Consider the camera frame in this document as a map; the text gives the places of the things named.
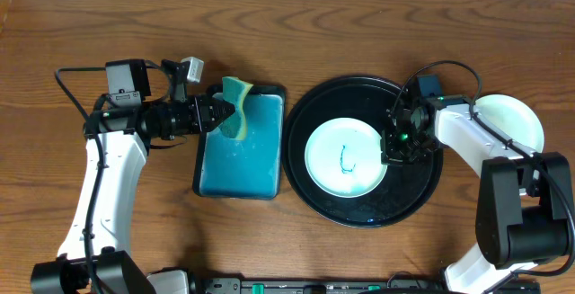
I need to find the pale green plate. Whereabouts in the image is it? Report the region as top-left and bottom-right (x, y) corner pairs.
(304, 118), (387, 199)
(475, 94), (544, 153)

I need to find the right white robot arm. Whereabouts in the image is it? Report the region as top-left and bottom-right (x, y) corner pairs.
(381, 95), (574, 293)

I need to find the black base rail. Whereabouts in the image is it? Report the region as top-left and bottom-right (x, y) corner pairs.
(147, 275), (540, 294)

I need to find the green yellow sponge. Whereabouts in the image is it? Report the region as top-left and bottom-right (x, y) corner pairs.
(219, 76), (253, 141)

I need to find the black rectangular water tray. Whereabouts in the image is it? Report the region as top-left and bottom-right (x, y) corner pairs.
(192, 85), (286, 200)

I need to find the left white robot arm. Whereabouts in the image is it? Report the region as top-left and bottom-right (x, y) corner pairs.
(31, 57), (234, 293)

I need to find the round black serving tray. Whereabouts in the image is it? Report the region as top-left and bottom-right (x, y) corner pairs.
(282, 76), (443, 228)

